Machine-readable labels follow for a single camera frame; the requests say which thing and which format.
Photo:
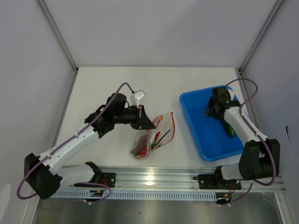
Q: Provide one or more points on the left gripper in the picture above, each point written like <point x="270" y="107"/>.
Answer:
<point x="138" y="124"/>

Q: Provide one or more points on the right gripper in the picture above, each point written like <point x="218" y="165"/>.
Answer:
<point x="209" y="112"/>

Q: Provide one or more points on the red chili pepper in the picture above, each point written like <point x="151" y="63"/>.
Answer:
<point x="149" y="144"/>

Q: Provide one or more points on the clear zip top bag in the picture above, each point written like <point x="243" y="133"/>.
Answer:
<point x="168" y="123"/>

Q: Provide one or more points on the green onion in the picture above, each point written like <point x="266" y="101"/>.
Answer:
<point x="158" y="139"/>

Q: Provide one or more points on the green cucumber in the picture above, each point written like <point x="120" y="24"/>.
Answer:
<point x="229" y="130"/>

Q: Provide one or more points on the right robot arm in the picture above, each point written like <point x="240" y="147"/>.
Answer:
<point x="260" y="157"/>

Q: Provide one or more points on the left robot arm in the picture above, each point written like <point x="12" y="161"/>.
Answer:
<point x="45" y="173"/>

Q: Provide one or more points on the blue plastic tray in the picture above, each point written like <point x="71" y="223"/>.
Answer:
<point x="210" y="137"/>

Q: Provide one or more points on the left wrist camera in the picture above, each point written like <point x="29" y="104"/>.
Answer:
<point x="136" y="96"/>

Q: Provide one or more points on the right aluminium frame post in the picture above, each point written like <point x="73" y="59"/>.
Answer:
<point x="262" y="34"/>

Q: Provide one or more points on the aluminium frame post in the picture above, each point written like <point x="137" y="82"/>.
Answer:
<point x="56" y="32"/>
<point x="262" y="34"/>

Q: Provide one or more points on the aluminium mounting rail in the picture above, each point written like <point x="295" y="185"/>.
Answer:
<point x="157" y="179"/>

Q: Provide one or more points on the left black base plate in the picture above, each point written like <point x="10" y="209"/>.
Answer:
<point x="108" y="179"/>

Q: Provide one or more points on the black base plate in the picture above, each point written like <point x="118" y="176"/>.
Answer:
<point x="108" y="179"/>
<point x="212" y="181"/>

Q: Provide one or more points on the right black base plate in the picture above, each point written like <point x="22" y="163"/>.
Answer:
<point x="212" y="181"/>

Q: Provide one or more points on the white slotted cable duct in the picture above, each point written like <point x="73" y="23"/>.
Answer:
<point x="140" y="195"/>

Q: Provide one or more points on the left aluminium frame post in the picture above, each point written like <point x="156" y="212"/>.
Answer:
<point x="56" y="32"/>

